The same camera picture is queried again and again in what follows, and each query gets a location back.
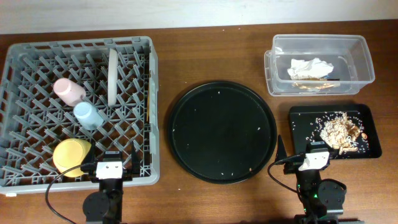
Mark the gold foil wrapper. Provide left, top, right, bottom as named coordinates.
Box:
left=292, top=78, right=340, bottom=91

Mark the yellow bowl with food scraps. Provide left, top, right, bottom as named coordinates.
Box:
left=53, top=138, right=91, bottom=172

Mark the grey dishwasher rack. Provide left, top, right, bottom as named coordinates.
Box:
left=1, top=36, right=160, bottom=196

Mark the white napkin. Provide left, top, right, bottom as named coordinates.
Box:
left=287, top=58, right=334, bottom=80

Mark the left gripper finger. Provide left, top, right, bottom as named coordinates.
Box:
left=86, top=144, right=95, bottom=163
left=131, top=144, right=141, bottom=175

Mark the black rectangular tray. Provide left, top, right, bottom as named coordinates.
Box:
left=289, top=104, right=382, bottom=159

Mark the grey plate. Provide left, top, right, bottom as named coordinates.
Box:
left=108, top=49, right=118, bottom=106

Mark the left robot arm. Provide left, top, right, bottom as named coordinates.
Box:
left=81, top=146, right=141, bottom=224

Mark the pink cup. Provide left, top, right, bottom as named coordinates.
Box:
left=53, top=78, right=86, bottom=107

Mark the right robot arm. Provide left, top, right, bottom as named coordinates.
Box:
left=273, top=136, right=347, bottom=223

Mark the clear plastic bin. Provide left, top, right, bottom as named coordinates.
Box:
left=264, top=34, right=376, bottom=96

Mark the round black tray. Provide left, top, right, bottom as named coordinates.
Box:
left=167, top=81, right=277, bottom=184

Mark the light blue cup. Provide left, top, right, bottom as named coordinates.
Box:
left=73, top=101, right=104, bottom=131

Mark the pile of food scraps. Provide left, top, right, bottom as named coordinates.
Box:
left=305, top=111, right=369, bottom=156

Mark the wooden chopstick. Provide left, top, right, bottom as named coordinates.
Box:
left=146, top=91, right=150, bottom=122

